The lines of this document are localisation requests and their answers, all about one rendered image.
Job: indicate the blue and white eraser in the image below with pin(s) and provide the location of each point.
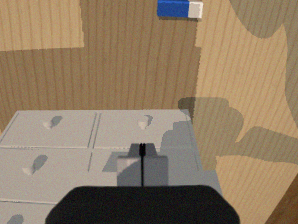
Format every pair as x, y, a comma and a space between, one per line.
180, 8

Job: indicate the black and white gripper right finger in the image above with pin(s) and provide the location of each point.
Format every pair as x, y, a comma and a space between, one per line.
155, 167

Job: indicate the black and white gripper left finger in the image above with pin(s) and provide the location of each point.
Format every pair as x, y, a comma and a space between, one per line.
130, 168

